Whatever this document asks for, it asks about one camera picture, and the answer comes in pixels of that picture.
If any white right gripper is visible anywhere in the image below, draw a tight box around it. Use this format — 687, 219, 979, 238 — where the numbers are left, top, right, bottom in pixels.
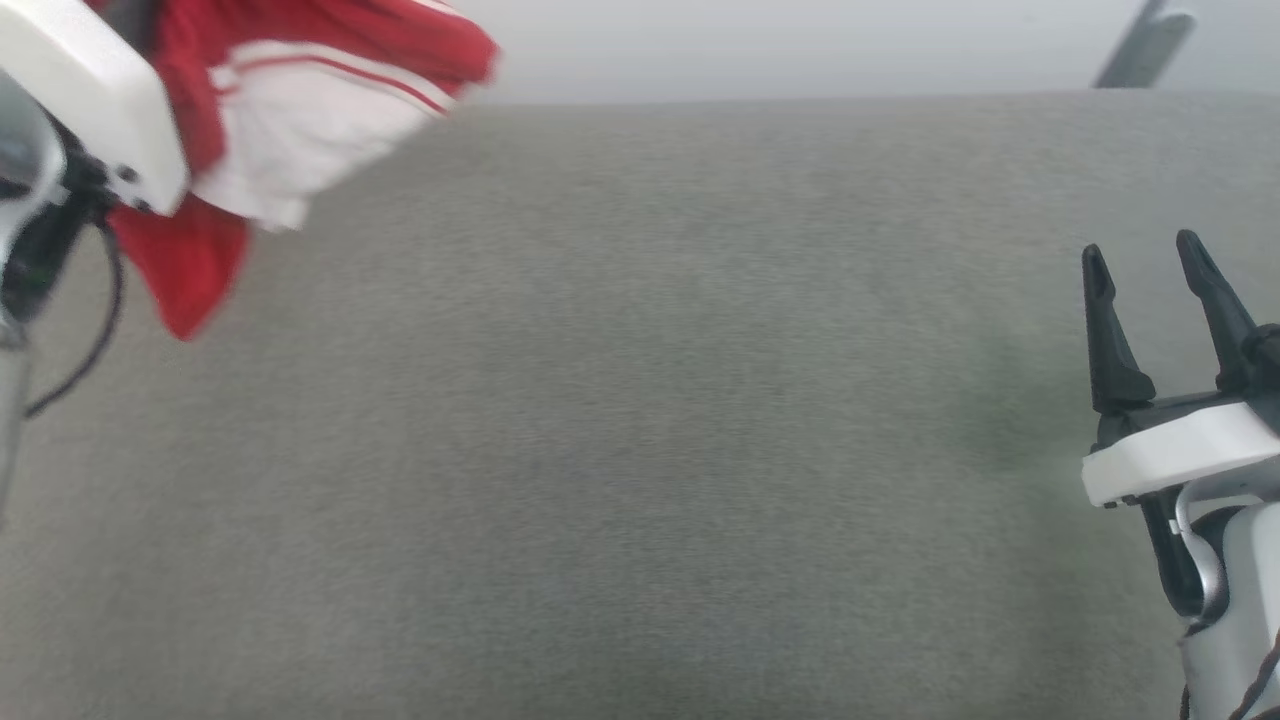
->
1082, 230, 1280, 508

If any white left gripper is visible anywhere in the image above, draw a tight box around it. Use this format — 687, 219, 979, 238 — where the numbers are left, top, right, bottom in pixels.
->
0, 0, 191, 216

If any red white basketball jersey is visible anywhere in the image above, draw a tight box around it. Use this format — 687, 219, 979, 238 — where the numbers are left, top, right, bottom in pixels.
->
85, 0, 501, 341

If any dark grey metal bar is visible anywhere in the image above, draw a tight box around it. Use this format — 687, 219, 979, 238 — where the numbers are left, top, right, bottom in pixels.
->
1092, 0, 1197, 89

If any grey fabric sofa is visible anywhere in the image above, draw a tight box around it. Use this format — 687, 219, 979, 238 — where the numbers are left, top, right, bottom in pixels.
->
0, 90, 1280, 720

